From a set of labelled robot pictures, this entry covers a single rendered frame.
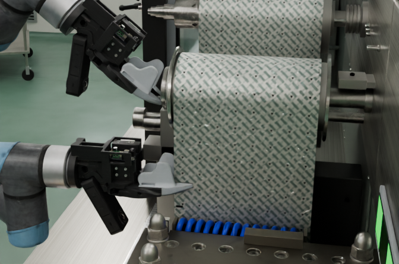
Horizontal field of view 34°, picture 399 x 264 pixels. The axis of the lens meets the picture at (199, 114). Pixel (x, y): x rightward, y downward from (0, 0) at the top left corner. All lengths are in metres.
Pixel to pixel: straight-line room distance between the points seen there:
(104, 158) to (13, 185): 0.18
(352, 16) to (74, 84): 0.55
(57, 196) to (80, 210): 2.12
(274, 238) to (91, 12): 0.48
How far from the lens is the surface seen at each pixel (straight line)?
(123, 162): 1.11
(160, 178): 1.11
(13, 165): 1.17
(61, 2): 1.11
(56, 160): 1.14
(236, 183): 1.11
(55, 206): 3.50
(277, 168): 1.09
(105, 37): 1.10
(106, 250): 1.33
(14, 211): 1.21
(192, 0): 1.33
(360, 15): 1.31
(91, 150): 1.13
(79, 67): 1.14
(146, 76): 1.11
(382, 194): 0.86
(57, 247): 1.36
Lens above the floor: 1.59
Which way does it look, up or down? 20 degrees down
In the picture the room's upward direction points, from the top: straight up
